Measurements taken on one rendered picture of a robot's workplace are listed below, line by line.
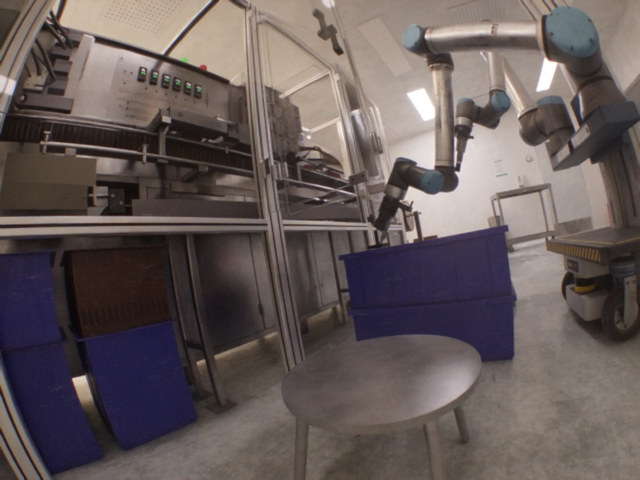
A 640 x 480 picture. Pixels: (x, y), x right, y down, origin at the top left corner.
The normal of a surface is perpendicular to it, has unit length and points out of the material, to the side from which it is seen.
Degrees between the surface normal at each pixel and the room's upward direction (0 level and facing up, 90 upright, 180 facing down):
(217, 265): 90
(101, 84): 90
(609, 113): 90
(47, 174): 79
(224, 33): 180
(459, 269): 90
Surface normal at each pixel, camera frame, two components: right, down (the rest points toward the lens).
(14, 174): 0.77, -0.36
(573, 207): -0.55, 0.04
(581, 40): -0.80, 0.14
